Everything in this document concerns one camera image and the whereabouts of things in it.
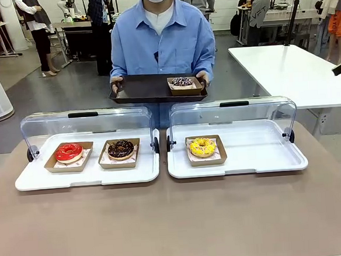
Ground white round pillar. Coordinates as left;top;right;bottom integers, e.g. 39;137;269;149
0;0;30;50

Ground white display tray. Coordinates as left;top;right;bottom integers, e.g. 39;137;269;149
165;116;310;181
12;126;163;193

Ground person's right forearm blue sleeve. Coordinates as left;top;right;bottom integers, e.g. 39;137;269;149
107;56;130;80

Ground person's left forearm blue sleeve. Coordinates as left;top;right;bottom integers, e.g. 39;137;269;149
196;50;218;76

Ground black stand pole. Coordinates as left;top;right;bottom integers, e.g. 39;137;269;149
279;0;311;48

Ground long gray work table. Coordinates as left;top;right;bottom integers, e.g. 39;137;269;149
262;5;323;44

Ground purple white sprinkled donut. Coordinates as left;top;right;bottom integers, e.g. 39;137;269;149
170;76;194;89

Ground person in dark plaid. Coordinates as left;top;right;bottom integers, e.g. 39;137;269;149
86;0;121;78

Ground black bag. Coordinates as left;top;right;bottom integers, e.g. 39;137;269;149
229;11;242;37

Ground chocolate sprinkled donut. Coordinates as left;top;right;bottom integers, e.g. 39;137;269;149
106;139;136;162

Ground black serving tray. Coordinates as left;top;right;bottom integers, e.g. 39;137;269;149
106;70;210;108

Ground brown cardboard donut tray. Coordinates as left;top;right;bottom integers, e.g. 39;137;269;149
166;74;206;98

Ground gray printed t-shirt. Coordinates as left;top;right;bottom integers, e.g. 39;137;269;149
246;0;273;30

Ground person's right hand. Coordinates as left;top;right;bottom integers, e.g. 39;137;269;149
109;75;126;95

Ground large white desk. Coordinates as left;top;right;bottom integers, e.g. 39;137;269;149
228;39;341;143

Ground yellow glazed donut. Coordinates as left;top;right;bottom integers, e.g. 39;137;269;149
188;137;218;160

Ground red glazed donut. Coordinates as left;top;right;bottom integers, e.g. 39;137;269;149
42;140;96;175
54;142;85;167

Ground clear plastic display lid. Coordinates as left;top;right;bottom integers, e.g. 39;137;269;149
164;94;300;153
19;104;161;164

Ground person's left hand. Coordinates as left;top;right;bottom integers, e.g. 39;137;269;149
194;70;210;89

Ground person in blue shirt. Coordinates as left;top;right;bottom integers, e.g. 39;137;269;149
104;0;222;133

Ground chocolate donut in box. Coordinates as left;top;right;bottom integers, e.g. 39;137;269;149
96;137;143;171

